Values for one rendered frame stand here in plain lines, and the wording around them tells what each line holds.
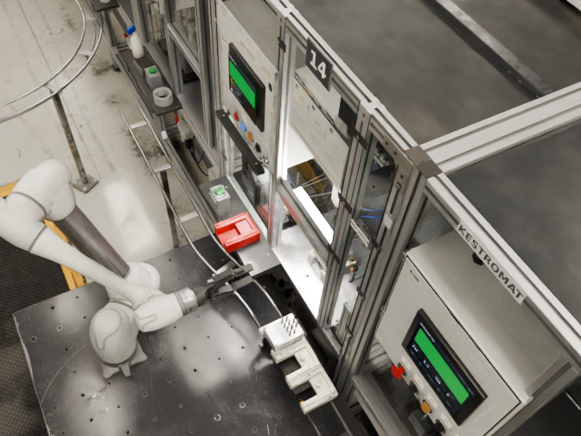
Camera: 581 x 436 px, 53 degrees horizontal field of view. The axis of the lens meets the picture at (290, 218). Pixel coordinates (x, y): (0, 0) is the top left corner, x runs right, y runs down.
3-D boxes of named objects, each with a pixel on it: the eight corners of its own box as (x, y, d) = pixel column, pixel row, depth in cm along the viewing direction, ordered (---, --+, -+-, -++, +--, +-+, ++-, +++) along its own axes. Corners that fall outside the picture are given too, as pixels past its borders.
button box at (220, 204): (210, 204, 257) (209, 188, 247) (226, 198, 259) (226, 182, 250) (218, 217, 253) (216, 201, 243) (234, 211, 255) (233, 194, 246)
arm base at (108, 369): (107, 388, 229) (105, 383, 224) (90, 342, 240) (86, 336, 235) (151, 368, 235) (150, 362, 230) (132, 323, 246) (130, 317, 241)
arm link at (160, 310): (175, 291, 198) (169, 288, 210) (130, 310, 193) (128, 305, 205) (186, 320, 199) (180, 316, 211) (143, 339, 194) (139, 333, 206)
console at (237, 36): (215, 104, 229) (209, -1, 192) (279, 84, 239) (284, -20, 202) (264, 176, 208) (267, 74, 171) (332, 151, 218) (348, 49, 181)
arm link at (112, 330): (87, 356, 230) (74, 332, 213) (111, 317, 241) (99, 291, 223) (124, 369, 228) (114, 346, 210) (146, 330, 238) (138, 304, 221)
